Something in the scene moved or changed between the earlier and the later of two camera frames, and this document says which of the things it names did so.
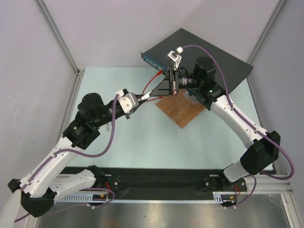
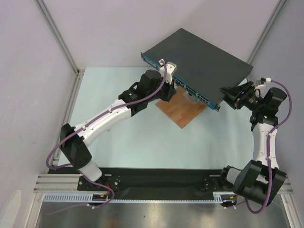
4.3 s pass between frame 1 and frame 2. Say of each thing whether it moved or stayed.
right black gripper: moved
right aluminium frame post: stayed
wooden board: stayed
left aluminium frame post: stayed
